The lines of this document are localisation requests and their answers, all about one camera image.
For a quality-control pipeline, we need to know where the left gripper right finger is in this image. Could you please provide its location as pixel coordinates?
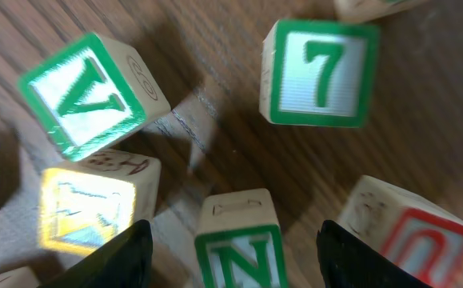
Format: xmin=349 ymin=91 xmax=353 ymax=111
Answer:
xmin=316 ymin=220 xmax=430 ymax=288

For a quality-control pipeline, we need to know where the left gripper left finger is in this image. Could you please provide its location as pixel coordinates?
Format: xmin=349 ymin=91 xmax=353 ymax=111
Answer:
xmin=41 ymin=219 xmax=153 ymax=288

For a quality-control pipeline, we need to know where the green N block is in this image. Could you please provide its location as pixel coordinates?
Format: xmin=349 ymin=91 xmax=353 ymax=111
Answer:
xmin=194 ymin=188 xmax=289 ymax=288

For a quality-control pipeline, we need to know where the yellow K block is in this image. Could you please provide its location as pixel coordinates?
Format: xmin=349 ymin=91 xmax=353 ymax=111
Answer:
xmin=38 ymin=149 xmax=162 ymax=256

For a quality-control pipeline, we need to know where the red U block left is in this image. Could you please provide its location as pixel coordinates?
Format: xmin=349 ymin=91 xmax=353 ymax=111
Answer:
xmin=337 ymin=175 xmax=463 ymax=287

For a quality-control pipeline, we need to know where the yellow O block left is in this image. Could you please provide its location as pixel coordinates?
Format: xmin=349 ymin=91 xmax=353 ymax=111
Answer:
xmin=0 ymin=266 xmax=40 ymax=288

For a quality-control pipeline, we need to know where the green V block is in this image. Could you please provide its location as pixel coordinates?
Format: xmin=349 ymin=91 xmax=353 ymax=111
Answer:
xmin=18 ymin=32 xmax=171 ymax=162

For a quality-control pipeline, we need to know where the green 7 block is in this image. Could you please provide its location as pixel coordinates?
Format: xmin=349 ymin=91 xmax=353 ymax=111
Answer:
xmin=259 ymin=19 xmax=380 ymax=128

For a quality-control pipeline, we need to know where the green J block left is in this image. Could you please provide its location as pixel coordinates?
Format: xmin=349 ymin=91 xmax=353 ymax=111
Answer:
xmin=333 ymin=0 xmax=428 ymax=23

